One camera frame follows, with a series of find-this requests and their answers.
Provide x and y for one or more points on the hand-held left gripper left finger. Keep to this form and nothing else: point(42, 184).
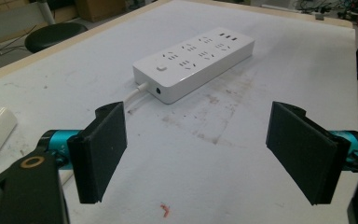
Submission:
point(98, 149)

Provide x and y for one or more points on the cardboard box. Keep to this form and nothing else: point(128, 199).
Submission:
point(101, 9)

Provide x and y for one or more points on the black round stool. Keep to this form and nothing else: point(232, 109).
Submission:
point(54, 34)

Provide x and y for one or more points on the white power strip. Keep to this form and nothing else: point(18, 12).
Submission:
point(195, 60)

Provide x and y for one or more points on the white metal pipe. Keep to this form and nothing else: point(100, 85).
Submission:
point(46, 11)

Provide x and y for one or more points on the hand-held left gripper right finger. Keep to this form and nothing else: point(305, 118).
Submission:
point(304, 149)

